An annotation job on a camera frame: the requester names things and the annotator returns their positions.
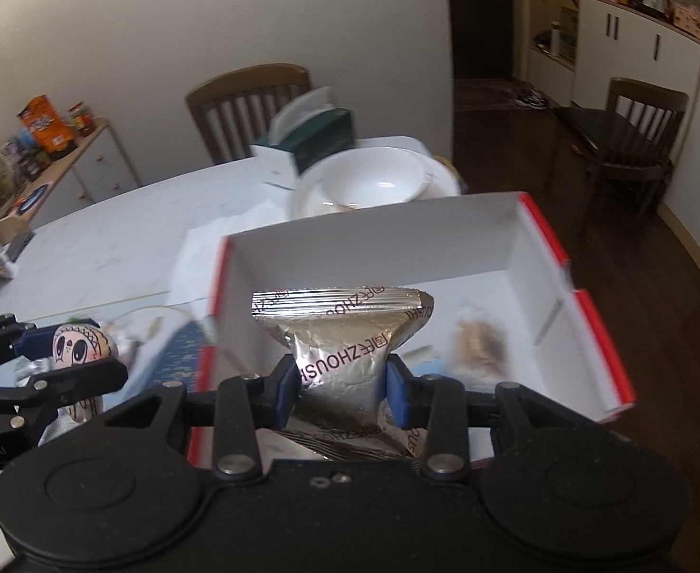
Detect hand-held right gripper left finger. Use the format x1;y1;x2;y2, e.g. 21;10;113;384
102;357;303;482

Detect white paper napkin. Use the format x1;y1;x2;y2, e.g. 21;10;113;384
170;202;304;312

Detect white bowl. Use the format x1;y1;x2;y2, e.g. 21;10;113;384
324;148;430;212

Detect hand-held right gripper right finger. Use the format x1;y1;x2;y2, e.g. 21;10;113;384
384;355;597;482

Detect round blue mouse pad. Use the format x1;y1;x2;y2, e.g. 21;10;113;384
12;185;50;216

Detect green white tissue box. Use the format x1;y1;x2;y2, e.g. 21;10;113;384
251;86;358;190

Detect sneakers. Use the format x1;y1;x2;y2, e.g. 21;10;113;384
513;87;549;110

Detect wooden slat-back chair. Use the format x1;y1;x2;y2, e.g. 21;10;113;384
185;63;314;166
554;77;690;241

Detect white plate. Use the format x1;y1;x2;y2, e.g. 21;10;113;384
289;154;464;220

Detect red sauce jar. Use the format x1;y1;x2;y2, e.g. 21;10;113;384
67;101;96;138

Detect white sideboard wooden top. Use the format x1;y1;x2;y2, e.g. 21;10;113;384
0;118;143;231

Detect gold foil snack packet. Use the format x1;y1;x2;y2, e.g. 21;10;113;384
251;285;435;462

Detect round cartoon snack packet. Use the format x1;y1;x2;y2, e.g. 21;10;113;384
50;321;119;424

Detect black folded cloth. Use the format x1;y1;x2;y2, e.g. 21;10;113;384
6;232;36;264

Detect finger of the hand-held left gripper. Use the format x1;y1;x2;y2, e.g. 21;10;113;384
0;358;130;434
0;313;60;381

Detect white base cabinet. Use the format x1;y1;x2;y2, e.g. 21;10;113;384
570;0;700;126

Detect orange snack bag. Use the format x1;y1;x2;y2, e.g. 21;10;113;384
18;95;76;154

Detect red cardboard box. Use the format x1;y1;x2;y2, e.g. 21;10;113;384
186;191;636;467

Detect dark door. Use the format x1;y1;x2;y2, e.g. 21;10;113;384
444;0;531;82

